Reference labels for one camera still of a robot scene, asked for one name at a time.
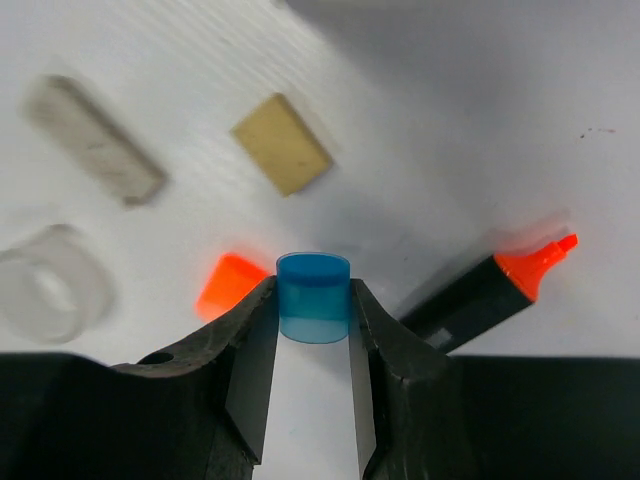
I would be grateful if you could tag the clear tape roll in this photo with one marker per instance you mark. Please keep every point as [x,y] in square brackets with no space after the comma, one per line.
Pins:
[53,288]

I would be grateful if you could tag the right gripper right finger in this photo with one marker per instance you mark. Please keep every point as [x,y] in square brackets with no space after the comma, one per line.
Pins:
[420,414]

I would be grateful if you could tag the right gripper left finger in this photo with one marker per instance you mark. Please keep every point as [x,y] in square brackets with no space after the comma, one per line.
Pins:
[196,409]

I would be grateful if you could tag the orange marker cap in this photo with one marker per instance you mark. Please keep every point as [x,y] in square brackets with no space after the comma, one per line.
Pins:
[232,279]

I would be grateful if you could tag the tan eraser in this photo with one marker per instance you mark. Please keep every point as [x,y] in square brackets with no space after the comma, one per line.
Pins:
[282,145]

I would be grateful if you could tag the grey eraser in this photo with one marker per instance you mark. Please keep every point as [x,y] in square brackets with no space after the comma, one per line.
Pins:
[65,112]

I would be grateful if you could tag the blue marker cap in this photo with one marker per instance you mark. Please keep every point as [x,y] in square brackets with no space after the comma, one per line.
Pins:
[314,299]

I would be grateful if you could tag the orange highlighter marker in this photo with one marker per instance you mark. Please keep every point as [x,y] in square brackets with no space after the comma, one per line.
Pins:
[499,287]

